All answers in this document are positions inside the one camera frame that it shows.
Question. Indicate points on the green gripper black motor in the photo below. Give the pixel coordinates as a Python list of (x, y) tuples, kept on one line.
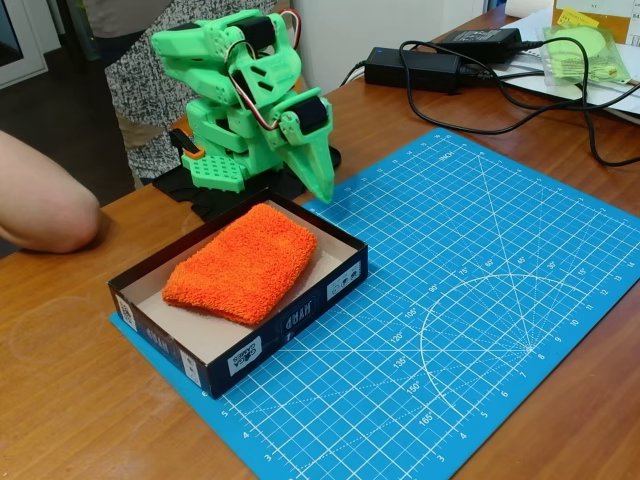
[(311, 159)]

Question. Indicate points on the orange terry cloth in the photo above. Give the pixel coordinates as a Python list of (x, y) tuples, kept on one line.
[(245, 265)]

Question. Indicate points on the green 3D-printed robot arm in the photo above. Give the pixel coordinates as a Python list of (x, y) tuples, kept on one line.
[(200, 50)]

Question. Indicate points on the bare person forearm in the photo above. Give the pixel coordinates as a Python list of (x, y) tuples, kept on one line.
[(45, 205)]

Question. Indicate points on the black cardboard box tray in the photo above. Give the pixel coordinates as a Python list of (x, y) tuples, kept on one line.
[(300, 320)]

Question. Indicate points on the orange and black clamp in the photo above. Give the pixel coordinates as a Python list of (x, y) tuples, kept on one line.
[(187, 145)]

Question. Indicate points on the black power adapter blue light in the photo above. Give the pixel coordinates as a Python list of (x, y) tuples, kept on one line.
[(415, 65)]

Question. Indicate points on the person in patterned garment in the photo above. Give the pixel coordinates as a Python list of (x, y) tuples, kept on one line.
[(140, 90)]

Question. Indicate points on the blue cutting mat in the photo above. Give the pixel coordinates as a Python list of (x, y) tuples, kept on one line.
[(450, 300)]

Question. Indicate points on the black power adapter with label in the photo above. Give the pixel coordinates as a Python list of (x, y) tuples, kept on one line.
[(480, 40)]

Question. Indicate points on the green plastic bag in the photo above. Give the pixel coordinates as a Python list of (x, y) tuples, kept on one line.
[(585, 55)]

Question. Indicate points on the white framed glass door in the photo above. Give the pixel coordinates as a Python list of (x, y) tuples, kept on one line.
[(25, 65)]

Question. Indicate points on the yellow sticky note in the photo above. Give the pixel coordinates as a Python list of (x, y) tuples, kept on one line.
[(577, 17)]

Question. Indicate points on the white paper sheets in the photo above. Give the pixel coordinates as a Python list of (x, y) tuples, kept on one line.
[(620, 100)]

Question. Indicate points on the brown cardboard box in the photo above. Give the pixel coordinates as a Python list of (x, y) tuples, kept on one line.
[(612, 12)]

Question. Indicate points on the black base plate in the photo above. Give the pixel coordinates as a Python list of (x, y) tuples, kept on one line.
[(210, 202)]

